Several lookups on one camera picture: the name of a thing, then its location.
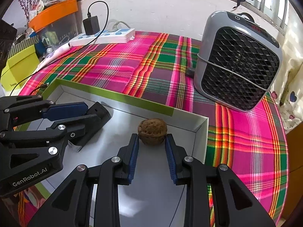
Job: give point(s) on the black charger adapter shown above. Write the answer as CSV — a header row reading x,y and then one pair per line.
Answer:
x,y
91,26

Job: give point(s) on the pink and white tube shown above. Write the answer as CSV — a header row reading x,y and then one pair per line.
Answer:
x,y
56,52

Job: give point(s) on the black box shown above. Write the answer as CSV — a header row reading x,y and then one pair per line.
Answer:
x,y
7,40

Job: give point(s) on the small black plug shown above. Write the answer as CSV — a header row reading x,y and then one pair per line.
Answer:
x,y
189,72

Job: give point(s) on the green and white cardboard box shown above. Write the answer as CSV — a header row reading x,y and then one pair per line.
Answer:
x,y
151,194

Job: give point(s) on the pink green plaid cloth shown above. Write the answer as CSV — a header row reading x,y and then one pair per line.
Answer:
x,y
142,66

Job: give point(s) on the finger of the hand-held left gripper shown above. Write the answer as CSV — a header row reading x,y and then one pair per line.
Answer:
x,y
71,128
64,111

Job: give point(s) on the yellow-green cardboard box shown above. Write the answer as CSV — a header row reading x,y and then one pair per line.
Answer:
x,y
21,63

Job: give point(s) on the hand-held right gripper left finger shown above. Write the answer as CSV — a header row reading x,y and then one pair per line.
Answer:
x,y
133,158

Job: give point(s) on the grey portable fan heater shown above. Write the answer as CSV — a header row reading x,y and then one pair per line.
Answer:
x,y
236,63

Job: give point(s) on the cream patterned curtain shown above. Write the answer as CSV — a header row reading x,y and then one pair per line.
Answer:
x,y
291,87

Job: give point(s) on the white power strip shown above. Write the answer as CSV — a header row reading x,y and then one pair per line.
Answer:
x,y
118,36

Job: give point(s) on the clear bin with orange lid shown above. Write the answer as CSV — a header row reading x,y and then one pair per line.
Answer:
x,y
54,14

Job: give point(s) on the black cylindrical device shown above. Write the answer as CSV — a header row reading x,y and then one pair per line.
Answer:
x,y
99,113

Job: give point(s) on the brown walnut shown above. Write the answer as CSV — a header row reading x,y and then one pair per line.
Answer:
x,y
152,131

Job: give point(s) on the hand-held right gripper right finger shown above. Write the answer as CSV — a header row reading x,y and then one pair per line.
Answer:
x,y
171,160

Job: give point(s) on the striped cardboard box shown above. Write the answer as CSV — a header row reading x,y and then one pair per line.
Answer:
x,y
21,46

